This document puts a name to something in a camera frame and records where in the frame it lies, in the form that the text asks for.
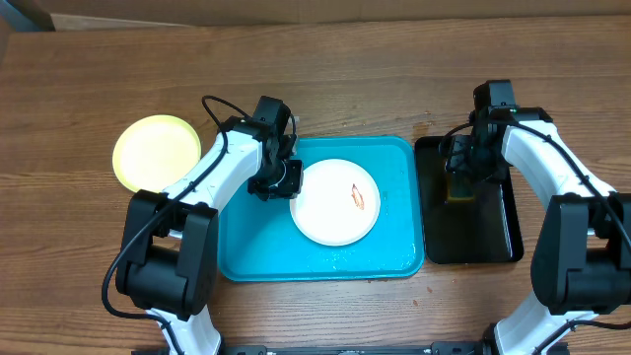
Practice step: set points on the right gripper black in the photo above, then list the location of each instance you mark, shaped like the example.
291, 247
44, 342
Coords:
459, 161

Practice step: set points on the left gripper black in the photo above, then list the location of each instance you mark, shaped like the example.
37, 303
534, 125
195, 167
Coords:
294, 187

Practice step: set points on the green yellow sponge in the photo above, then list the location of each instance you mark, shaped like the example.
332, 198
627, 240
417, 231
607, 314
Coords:
459, 188

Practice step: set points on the white plate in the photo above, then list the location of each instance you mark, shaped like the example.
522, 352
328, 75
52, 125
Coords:
338, 205

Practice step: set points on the yellow plate with sauce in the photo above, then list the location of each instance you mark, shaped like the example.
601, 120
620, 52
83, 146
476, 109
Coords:
155, 152

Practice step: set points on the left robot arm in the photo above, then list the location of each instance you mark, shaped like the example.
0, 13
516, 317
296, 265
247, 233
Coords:
168, 259

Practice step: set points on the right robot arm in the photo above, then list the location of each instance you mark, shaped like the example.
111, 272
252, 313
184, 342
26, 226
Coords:
580, 268

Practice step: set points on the teal plastic tray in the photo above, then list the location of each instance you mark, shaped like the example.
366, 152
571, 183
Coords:
259, 242

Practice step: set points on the black plastic tray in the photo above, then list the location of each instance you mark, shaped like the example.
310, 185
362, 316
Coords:
481, 227

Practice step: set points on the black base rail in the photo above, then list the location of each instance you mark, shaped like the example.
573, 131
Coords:
436, 348

